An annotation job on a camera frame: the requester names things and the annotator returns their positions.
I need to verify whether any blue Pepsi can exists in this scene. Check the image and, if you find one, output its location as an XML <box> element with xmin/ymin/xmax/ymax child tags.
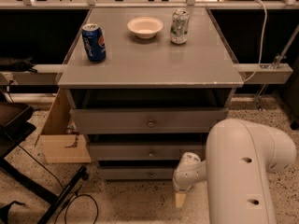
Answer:
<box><xmin>82</xmin><ymin>23</ymin><xmax>106</xmax><ymax>63</ymax></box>

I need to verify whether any grey middle drawer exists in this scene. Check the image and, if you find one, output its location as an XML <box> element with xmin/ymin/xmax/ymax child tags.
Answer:
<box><xmin>89</xmin><ymin>143</ymin><xmax>206</xmax><ymax>161</ymax></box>

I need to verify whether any black floor cable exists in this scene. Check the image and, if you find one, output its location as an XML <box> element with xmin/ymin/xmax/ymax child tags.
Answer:
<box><xmin>18</xmin><ymin>144</ymin><xmax>100</xmax><ymax>224</ymax></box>

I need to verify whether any brown cardboard panel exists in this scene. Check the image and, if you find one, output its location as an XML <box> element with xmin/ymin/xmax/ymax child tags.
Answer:
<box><xmin>39</xmin><ymin>90</ymin><xmax>92</xmax><ymax>163</ymax></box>

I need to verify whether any grey bottom drawer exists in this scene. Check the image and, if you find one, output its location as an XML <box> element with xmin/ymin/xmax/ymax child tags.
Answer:
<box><xmin>99</xmin><ymin>166</ymin><xmax>174</xmax><ymax>180</ymax></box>

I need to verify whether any grey drawer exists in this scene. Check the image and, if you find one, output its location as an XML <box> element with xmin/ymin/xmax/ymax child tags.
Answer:
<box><xmin>70</xmin><ymin>108</ymin><xmax>228</xmax><ymax>134</ymax></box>
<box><xmin>99</xmin><ymin>166</ymin><xmax>174</xmax><ymax>180</ymax></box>
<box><xmin>89</xmin><ymin>143</ymin><xmax>206</xmax><ymax>161</ymax></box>

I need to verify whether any grey drawer cabinet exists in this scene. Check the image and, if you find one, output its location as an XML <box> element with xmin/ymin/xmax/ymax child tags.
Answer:
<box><xmin>59</xmin><ymin>7</ymin><xmax>243</xmax><ymax>180</ymax></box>

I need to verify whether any white bowl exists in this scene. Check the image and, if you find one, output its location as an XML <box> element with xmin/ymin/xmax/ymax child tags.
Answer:
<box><xmin>127</xmin><ymin>17</ymin><xmax>164</xmax><ymax>39</ymax></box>

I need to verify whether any black stand frame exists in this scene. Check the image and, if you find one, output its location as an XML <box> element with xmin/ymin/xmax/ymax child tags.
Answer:
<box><xmin>0</xmin><ymin>101</ymin><xmax>90</xmax><ymax>224</ymax></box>

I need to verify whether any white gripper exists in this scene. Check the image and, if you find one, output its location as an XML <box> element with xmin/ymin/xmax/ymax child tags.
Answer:
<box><xmin>172</xmin><ymin>152</ymin><xmax>206</xmax><ymax>208</ymax></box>

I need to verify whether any silver green soda can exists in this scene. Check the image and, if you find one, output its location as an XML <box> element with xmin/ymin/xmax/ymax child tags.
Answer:
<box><xmin>170</xmin><ymin>8</ymin><xmax>190</xmax><ymax>45</ymax></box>

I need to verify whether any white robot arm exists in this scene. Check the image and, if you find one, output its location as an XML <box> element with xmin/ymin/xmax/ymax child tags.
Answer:
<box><xmin>173</xmin><ymin>119</ymin><xmax>296</xmax><ymax>224</ymax></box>

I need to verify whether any white cable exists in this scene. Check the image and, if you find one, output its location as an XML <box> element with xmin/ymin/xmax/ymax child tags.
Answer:
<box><xmin>242</xmin><ymin>0</ymin><xmax>269</xmax><ymax>84</ymax></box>

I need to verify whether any grey top drawer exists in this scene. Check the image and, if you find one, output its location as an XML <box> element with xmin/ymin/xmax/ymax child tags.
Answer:
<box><xmin>70</xmin><ymin>108</ymin><xmax>228</xmax><ymax>134</ymax></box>

